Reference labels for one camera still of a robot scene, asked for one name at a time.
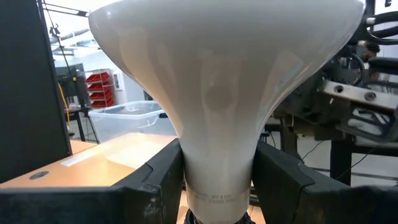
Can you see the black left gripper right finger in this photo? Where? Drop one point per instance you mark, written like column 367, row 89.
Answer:
column 311, row 205

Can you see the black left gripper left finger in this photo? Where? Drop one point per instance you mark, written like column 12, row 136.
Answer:
column 93, row 205

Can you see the white lightbulb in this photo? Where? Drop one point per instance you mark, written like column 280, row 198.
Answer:
column 224, row 77

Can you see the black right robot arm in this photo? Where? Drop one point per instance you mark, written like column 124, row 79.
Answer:
column 384, row 65

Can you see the beige desk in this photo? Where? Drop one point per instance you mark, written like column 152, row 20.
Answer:
column 93, row 168

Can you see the white sheet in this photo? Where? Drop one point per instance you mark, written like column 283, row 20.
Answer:
column 81, row 158

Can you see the grey desk grommet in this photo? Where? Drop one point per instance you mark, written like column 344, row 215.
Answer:
column 38, row 175

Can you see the clear plastic storage bin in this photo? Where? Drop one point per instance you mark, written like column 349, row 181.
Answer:
column 130, row 121

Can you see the red bin shelf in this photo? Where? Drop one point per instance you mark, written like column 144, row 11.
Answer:
column 99, row 90

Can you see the black divider panel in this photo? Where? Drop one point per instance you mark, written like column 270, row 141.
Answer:
column 28, row 93

